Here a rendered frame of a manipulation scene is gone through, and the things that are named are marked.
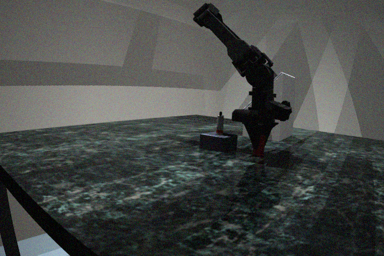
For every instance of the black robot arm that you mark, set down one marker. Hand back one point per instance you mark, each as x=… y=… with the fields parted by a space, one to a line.
x=248 y=60

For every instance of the white marker with red band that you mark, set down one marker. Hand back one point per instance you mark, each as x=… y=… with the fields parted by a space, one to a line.
x=220 y=124

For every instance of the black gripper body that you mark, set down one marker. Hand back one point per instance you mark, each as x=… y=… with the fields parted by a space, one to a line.
x=254 y=113

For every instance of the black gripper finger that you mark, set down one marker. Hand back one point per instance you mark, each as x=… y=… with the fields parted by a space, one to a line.
x=267 y=129
x=254 y=131

